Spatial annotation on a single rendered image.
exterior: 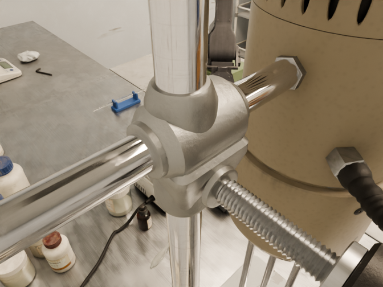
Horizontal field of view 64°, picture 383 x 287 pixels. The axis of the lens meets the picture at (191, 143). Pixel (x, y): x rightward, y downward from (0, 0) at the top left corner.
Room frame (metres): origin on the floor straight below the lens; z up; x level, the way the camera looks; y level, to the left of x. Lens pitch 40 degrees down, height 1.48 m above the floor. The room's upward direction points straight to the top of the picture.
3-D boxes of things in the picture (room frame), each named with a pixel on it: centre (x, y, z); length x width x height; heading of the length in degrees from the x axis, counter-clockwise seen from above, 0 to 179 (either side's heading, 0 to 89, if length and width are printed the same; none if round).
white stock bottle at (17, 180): (0.47, 0.41, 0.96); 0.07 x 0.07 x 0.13
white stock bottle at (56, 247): (0.32, 0.26, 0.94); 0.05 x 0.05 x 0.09
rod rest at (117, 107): (0.89, 0.22, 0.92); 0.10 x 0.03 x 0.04; 132
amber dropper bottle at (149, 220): (0.41, 0.10, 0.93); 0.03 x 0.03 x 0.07
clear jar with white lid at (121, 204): (0.46, 0.17, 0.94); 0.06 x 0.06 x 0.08
